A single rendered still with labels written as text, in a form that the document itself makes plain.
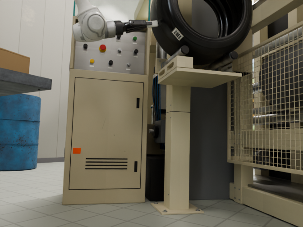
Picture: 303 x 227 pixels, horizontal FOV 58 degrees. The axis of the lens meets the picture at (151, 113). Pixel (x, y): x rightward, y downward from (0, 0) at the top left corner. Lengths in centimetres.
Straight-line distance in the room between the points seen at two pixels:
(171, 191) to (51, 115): 354
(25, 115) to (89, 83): 202
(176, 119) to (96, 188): 71
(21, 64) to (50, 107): 392
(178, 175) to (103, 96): 73
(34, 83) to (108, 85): 96
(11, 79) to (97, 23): 45
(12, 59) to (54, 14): 433
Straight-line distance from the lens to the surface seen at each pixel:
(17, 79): 101
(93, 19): 125
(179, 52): 146
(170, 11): 148
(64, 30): 542
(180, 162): 176
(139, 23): 148
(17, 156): 382
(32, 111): 390
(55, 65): 513
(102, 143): 189
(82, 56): 202
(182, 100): 178
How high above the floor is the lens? 44
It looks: 5 degrees up
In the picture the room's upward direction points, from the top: 2 degrees clockwise
